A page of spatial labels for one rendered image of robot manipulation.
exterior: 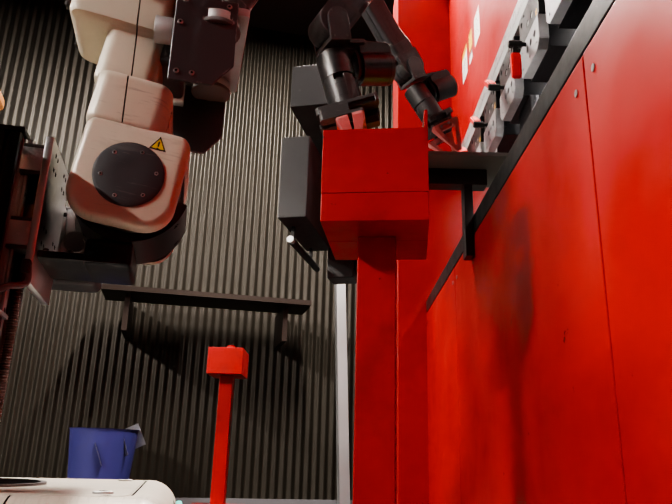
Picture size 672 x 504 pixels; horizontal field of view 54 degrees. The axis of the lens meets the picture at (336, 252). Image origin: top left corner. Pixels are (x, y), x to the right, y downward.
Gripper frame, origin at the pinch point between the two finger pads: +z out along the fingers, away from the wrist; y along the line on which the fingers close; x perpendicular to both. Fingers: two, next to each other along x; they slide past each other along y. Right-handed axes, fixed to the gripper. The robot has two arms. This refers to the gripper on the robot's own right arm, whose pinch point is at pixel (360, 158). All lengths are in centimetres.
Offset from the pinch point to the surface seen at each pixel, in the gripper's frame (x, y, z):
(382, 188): -4.6, 1.6, 7.9
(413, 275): 136, 14, -17
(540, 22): 28, 46, -34
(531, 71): 38, 44, -29
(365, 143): -4.7, 1.0, 0.0
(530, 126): 3.5, 28.1, 0.4
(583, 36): -20.6, 30.3, 1.4
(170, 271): 309, -124, -108
